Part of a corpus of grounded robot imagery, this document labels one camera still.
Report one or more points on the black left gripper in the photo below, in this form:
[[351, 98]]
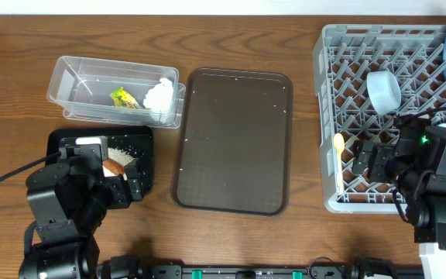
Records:
[[121, 199]]

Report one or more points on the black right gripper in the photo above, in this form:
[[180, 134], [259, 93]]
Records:
[[363, 158]]

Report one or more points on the orange carrot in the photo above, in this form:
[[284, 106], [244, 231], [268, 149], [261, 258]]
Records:
[[112, 168]]

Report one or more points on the yellow plastic spoon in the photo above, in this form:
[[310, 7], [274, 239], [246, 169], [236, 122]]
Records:
[[339, 145]]

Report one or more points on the light blue bowl with rice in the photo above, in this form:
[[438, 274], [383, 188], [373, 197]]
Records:
[[384, 91]]

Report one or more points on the yellow green snack wrapper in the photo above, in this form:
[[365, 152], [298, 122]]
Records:
[[122, 98]]

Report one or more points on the white tissue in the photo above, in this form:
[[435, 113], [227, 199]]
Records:
[[158, 99]]

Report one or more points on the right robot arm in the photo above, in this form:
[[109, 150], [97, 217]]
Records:
[[416, 166]]

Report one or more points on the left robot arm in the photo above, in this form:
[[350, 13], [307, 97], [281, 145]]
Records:
[[69, 202]]

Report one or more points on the grey dishwasher rack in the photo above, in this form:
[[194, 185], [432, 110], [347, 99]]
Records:
[[343, 56]]

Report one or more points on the white rice pile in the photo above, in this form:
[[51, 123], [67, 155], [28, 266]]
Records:
[[124, 157]]

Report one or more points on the black bin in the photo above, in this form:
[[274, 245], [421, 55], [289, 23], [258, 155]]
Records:
[[135, 141]]

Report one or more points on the clear plastic bin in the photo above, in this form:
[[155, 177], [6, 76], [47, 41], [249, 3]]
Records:
[[82, 87]]

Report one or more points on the dark brown serving tray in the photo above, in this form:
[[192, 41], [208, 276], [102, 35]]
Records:
[[235, 141]]

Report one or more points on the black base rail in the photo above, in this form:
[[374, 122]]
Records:
[[320, 268]]

